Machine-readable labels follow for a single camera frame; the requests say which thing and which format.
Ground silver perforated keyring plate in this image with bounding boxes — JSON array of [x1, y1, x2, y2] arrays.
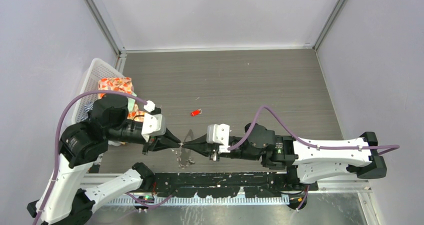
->
[[177, 129, 196, 170]]

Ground red key tag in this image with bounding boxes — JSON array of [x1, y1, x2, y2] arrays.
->
[[190, 109, 202, 117]]

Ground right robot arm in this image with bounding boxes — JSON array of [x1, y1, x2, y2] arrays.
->
[[182, 123, 388, 190]]

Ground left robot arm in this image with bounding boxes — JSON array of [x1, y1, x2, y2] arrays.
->
[[27, 91, 181, 225]]

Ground orange floral cloth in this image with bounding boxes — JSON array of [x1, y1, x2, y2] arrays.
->
[[97, 77, 145, 122]]

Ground blue striped cloth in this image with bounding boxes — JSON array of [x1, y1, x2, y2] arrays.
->
[[83, 102, 94, 115]]

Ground white plastic basket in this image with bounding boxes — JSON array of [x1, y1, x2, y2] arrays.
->
[[64, 58, 124, 127]]

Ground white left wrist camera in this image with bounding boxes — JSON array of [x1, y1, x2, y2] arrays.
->
[[141, 100, 166, 142]]

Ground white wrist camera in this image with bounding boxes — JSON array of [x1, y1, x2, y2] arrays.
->
[[141, 100, 166, 142], [206, 123, 230, 154]]

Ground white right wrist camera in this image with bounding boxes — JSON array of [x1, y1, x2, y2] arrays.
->
[[206, 123, 230, 154]]

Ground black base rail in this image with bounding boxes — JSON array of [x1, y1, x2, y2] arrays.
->
[[134, 172, 307, 199]]

